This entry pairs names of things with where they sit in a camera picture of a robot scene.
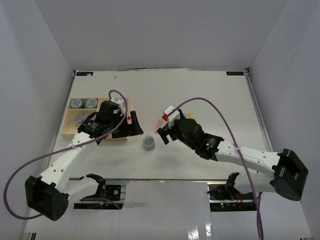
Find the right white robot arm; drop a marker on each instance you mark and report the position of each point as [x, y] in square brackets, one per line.
[277, 172]

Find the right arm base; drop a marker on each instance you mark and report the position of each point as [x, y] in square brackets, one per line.
[222, 200]

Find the aluminium table rail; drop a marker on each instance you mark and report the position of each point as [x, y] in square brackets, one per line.
[260, 117]

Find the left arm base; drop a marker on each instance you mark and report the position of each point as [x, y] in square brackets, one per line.
[112, 193]

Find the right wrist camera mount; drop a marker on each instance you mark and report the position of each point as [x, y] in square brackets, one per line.
[170, 115]

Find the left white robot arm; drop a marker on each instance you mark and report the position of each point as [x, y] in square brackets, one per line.
[50, 193]

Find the table logo sticker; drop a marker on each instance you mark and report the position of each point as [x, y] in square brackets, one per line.
[234, 73]
[84, 73]

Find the left table logo sticker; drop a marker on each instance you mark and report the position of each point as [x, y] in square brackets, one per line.
[84, 73]

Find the beige wooden organizer tray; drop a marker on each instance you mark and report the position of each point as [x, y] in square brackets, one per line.
[68, 128]

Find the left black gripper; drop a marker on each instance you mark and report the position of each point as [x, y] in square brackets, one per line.
[131, 129]

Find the orange highlighter pen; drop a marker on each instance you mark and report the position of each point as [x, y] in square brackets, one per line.
[161, 122]

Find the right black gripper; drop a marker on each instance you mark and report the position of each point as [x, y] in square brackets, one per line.
[163, 132]

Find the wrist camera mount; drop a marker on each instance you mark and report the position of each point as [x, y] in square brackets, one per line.
[119, 106]
[170, 115]

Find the orange highlighter cap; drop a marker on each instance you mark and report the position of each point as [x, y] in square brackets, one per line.
[189, 116]

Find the paperclip jar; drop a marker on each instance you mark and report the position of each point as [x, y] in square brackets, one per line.
[78, 119]
[148, 143]

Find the right table logo sticker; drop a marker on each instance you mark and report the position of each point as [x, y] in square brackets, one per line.
[234, 73]

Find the blue white ink jar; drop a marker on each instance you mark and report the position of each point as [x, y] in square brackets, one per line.
[91, 103]
[76, 104]

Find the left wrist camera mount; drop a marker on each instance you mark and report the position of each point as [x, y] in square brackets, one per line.
[119, 106]

